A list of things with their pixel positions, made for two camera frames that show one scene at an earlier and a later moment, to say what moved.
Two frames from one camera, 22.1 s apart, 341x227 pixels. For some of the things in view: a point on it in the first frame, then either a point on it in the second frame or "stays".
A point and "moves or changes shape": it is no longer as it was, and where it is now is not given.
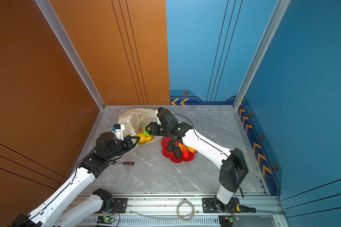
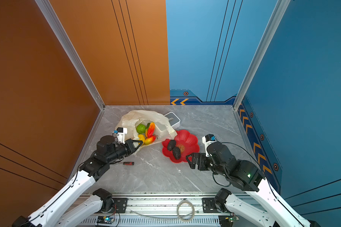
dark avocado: x=177 y=152 stays
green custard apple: x=145 y=133 -> x=140 y=128
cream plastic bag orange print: x=134 y=120 stays
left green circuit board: x=105 y=220 stays
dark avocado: x=170 y=145 stays
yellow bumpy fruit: x=142 y=140 stays
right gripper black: x=153 y=129 -> x=201 y=157
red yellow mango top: x=184 y=150 moves or changes shape
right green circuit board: x=227 y=221 stays
